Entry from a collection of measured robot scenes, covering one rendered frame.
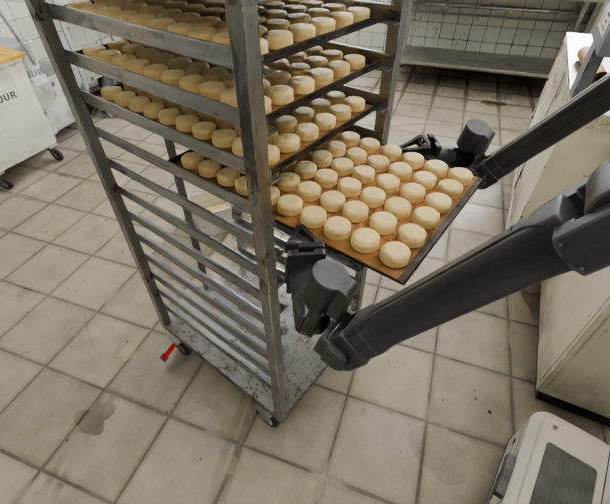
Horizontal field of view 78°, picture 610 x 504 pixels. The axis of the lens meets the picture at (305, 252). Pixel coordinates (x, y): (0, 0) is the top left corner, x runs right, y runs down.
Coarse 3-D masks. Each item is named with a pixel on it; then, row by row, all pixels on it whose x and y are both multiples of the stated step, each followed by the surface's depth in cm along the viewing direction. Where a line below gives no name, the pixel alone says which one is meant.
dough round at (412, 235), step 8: (408, 224) 69; (416, 224) 69; (400, 232) 67; (408, 232) 67; (416, 232) 67; (424, 232) 67; (400, 240) 67; (408, 240) 66; (416, 240) 66; (424, 240) 67
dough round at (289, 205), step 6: (282, 198) 74; (288, 198) 74; (294, 198) 74; (300, 198) 74; (282, 204) 73; (288, 204) 73; (294, 204) 73; (300, 204) 73; (282, 210) 73; (288, 210) 72; (294, 210) 73; (300, 210) 74
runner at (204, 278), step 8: (136, 232) 122; (144, 240) 121; (152, 240) 124; (152, 248) 121; (160, 248) 117; (168, 256) 116; (176, 256) 118; (176, 264) 115; (184, 264) 112; (192, 272) 111; (200, 272) 113; (200, 280) 110; (208, 280) 107; (216, 288) 106; (224, 288) 108; (224, 296) 106; (232, 296) 102; (240, 304) 102; (248, 304) 104; (248, 312) 101; (256, 312) 98; (288, 328) 98
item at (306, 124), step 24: (120, 96) 90; (144, 96) 94; (336, 96) 90; (168, 120) 82; (192, 120) 80; (216, 120) 81; (288, 120) 80; (312, 120) 84; (336, 120) 84; (216, 144) 75; (240, 144) 72; (288, 144) 72
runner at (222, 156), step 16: (96, 96) 89; (112, 112) 88; (128, 112) 83; (144, 128) 83; (160, 128) 78; (192, 144) 74; (208, 144) 71; (224, 160) 71; (240, 160) 68; (272, 176) 68
